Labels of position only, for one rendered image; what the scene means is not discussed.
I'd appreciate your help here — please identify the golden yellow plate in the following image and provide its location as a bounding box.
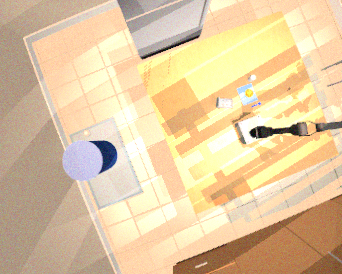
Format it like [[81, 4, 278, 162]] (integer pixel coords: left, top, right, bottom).
[[245, 89, 253, 97]]

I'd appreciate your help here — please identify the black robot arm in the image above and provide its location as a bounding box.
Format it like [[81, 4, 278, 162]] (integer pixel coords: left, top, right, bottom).
[[249, 120, 342, 139]]

